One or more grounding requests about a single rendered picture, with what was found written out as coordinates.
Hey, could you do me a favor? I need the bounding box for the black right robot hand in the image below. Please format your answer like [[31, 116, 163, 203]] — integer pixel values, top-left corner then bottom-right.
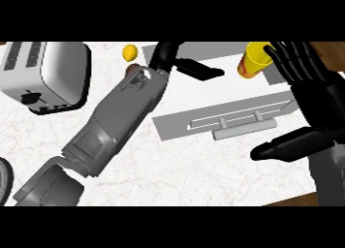
[[249, 41, 345, 163]]

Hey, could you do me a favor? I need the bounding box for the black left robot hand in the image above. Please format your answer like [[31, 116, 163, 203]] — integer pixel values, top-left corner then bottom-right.
[[150, 41, 227, 82]]

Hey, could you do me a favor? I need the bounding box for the white open drawer box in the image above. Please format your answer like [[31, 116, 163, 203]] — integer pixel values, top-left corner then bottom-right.
[[141, 41, 298, 124]]

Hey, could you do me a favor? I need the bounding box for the yellow cup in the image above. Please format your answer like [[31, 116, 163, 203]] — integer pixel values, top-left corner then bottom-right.
[[237, 41, 280, 79]]

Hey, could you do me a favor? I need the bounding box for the brown rounded item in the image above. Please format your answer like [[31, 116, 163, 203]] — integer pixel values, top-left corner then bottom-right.
[[125, 63, 144, 78]]

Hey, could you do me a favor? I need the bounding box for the yellow lemon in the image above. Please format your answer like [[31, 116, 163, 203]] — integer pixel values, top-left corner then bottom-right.
[[122, 44, 139, 63]]

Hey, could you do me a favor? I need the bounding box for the silver toaster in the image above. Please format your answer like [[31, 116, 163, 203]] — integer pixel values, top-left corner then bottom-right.
[[0, 41, 94, 116]]

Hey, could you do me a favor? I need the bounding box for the grey drawer front with handle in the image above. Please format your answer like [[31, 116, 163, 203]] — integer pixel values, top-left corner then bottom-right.
[[151, 90, 299, 142]]

